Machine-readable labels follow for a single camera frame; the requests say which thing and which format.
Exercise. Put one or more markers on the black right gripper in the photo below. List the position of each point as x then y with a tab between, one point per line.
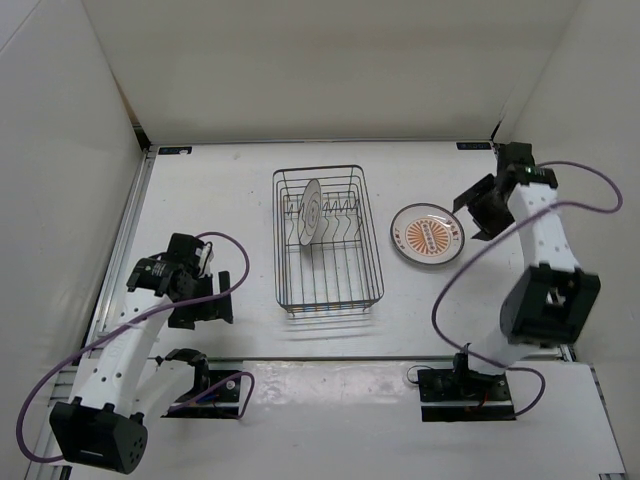
490	227

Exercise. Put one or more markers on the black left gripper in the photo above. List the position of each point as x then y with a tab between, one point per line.
181	317

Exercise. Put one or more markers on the orange sunburst plate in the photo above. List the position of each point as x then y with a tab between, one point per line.
427	234

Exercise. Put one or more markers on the white plate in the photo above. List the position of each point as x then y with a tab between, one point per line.
309	212

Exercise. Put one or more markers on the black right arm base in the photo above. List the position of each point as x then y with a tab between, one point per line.
457	394

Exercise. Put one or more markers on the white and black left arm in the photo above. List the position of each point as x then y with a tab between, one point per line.
106	424

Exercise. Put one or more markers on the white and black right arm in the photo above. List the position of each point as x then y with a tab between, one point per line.
550	303

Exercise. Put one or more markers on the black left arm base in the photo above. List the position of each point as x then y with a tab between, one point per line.
226	398

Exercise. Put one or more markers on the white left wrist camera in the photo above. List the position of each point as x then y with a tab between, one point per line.
206	255

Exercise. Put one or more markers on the wire dish rack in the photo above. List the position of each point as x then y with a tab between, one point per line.
340	270

